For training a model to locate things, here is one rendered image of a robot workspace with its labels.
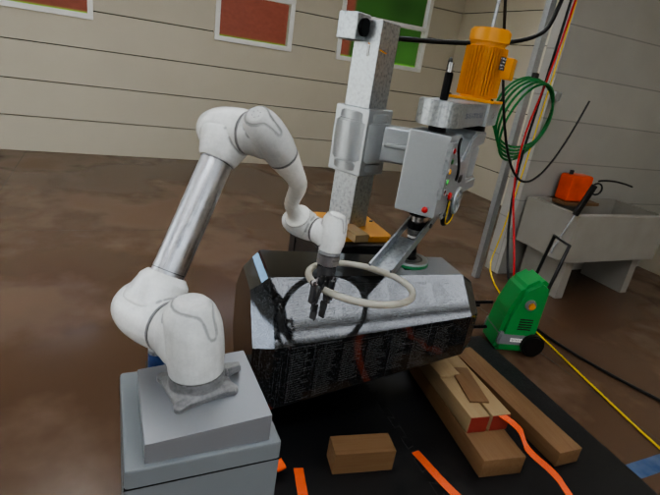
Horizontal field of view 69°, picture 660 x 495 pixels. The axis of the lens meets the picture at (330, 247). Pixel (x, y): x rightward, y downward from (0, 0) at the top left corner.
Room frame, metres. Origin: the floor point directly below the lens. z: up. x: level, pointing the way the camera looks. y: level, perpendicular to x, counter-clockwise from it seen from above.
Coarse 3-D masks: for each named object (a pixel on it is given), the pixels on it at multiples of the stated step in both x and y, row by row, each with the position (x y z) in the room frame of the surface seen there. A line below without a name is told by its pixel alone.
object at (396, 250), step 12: (444, 216) 2.61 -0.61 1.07; (396, 240) 2.39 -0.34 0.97; (408, 240) 2.39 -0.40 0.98; (420, 240) 2.40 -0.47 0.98; (384, 252) 2.26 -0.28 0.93; (396, 252) 2.28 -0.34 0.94; (408, 252) 2.24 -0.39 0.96; (372, 264) 2.14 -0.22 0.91; (384, 264) 2.18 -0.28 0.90; (396, 264) 2.11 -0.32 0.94; (384, 276) 2.09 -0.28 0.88
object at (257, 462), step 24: (120, 384) 1.17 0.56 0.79; (120, 408) 1.13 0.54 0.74; (192, 456) 0.93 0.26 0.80; (216, 456) 0.95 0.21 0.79; (240, 456) 0.98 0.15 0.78; (264, 456) 1.01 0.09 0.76; (144, 480) 0.88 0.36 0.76; (168, 480) 0.90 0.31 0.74; (192, 480) 0.93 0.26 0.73; (216, 480) 0.95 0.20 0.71; (240, 480) 0.98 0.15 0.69; (264, 480) 1.01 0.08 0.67
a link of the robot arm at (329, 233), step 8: (328, 216) 1.73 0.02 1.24; (336, 216) 1.73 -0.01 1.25; (344, 216) 1.75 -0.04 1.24; (312, 224) 1.76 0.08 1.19; (320, 224) 1.74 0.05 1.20; (328, 224) 1.72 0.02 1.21; (336, 224) 1.71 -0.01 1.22; (344, 224) 1.73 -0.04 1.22; (312, 232) 1.75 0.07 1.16; (320, 232) 1.72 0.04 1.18; (328, 232) 1.71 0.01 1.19; (336, 232) 1.71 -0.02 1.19; (344, 232) 1.73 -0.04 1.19; (312, 240) 1.75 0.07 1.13; (320, 240) 1.72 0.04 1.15; (328, 240) 1.70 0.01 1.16; (336, 240) 1.70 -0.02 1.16; (344, 240) 1.73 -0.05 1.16; (320, 248) 1.72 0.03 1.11; (328, 248) 1.70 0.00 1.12; (336, 248) 1.71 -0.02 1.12
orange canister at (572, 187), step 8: (568, 176) 4.73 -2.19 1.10; (576, 176) 4.70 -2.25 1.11; (584, 176) 4.77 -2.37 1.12; (560, 184) 4.78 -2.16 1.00; (568, 184) 4.70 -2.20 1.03; (576, 184) 4.70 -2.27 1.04; (584, 184) 4.75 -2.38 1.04; (560, 192) 4.75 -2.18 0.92; (568, 192) 4.68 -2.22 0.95; (576, 192) 4.72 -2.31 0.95; (584, 192) 4.77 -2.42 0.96; (552, 200) 4.75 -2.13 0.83; (560, 200) 4.67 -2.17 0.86; (568, 200) 4.69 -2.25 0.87; (576, 200) 4.74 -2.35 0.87
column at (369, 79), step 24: (384, 24) 3.01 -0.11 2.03; (360, 48) 3.08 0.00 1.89; (384, 48) 3.04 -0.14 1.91; (360, 72) 3.06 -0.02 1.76; (384, 72) 3.08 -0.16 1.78; (360, 96) 3.04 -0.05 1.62; (384, 96) 3.11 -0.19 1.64; (336, 192) 3.09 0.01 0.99; (360, 192) 3.05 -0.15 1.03; (360, 216) 3.09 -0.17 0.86
